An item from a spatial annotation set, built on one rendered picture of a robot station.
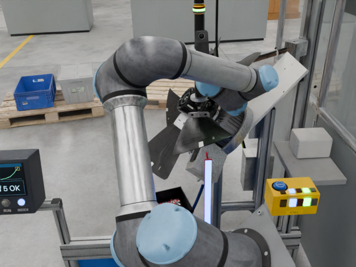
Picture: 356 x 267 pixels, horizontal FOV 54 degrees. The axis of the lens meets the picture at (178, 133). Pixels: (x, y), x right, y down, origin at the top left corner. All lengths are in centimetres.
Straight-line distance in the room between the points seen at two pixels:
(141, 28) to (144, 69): 609
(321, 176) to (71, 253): 113
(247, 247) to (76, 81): 363
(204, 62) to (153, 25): 601
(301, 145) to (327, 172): 17
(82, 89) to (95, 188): 155
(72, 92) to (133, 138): 347
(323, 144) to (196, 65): 109
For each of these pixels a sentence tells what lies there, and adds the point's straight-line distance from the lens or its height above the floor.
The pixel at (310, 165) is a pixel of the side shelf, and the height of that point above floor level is 86.
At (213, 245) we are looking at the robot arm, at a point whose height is 132.
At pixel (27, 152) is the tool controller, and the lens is 124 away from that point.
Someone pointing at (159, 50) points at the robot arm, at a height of 162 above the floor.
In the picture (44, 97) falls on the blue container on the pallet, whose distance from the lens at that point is 432.
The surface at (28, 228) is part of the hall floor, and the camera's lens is 289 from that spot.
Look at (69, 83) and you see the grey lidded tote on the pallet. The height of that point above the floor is 41.
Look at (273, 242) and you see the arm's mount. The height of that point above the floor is 128.
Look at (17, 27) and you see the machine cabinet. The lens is 888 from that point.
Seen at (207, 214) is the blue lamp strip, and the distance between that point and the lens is 132.
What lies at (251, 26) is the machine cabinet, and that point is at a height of 30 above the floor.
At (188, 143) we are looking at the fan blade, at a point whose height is 117.
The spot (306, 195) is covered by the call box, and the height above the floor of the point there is 107.
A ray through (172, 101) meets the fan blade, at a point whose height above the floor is 111.
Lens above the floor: 184
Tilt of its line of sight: 29 degrees down
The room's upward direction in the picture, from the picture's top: 2 degrees counter-clockwise
